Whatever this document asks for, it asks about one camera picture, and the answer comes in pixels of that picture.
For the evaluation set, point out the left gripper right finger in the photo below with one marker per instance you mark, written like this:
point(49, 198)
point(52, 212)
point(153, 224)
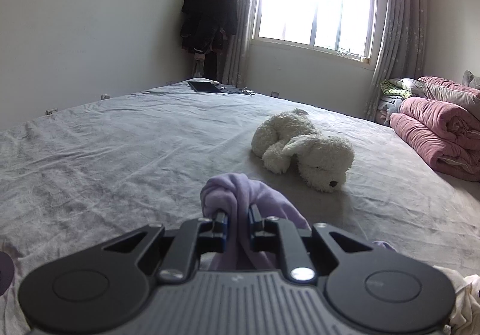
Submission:
point(282, 238)

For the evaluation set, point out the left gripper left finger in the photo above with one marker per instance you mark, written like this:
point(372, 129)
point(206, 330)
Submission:
point(194, 238)

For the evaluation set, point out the purple garment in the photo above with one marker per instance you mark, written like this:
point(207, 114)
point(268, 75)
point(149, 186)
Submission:
point(234, 193)

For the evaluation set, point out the white garment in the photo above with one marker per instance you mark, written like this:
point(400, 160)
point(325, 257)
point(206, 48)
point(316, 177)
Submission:
point(465, 316)

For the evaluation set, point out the dark clothes on rack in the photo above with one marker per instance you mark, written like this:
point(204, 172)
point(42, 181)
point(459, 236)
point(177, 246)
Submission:
point(208, 24)

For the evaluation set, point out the white plush dog toy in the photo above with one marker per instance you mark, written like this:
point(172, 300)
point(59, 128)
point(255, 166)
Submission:
point(291, 136)

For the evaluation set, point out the grey bed sheet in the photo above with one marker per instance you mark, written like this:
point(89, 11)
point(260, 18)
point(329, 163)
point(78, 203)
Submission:
point(93, 172)

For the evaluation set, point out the black tablet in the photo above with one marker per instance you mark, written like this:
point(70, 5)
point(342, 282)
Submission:
point(204, 87)

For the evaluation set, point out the floral bedding pile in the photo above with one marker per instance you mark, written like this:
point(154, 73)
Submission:
point(393, 93)

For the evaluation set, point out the pink folded quilt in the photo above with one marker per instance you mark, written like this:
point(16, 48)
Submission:
point(445, 135)

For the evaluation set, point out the right grey curtain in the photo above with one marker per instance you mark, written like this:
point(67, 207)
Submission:
point(402, 49)

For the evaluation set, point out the grey curtain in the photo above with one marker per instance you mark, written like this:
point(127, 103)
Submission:
point(232, 65)
point(402, 49)

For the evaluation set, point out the pink grey pillow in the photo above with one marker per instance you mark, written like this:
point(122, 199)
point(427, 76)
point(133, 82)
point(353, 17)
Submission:
point(443, 90)

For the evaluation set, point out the window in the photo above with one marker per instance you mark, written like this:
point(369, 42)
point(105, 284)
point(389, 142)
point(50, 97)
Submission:
point(343, 28)

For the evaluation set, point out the left grey curtain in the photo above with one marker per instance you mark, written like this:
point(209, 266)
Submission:
point(232, 65)

